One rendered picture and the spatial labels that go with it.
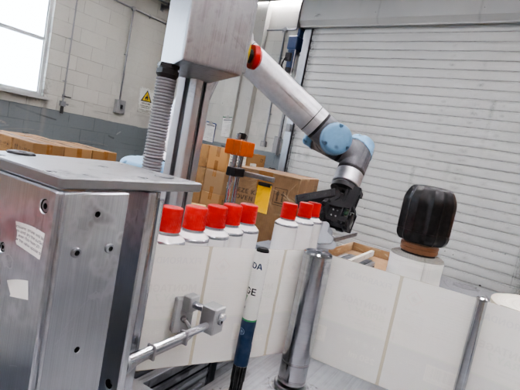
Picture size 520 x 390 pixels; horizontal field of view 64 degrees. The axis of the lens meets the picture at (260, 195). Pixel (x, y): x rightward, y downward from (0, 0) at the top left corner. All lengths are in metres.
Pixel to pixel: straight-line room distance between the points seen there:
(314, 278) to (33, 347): 0.34
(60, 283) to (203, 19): 0.45
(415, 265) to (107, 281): 0.50
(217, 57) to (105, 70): 6.28
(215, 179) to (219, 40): 3.88
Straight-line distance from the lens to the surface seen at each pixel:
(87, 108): 6.75
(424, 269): 0.70
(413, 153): 5.04
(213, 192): 4.49
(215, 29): 0.64
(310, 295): 0.54
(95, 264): 0.30
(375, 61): 5.44
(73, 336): 0.31
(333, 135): 0.98
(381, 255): 1.85
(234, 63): 0.64
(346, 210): 1.09
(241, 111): 6.45
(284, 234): 0.88
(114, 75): 6.97
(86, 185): 0.28
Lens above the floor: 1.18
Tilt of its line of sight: 6 degrees down
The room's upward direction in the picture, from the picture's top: 11 degrees clockwise
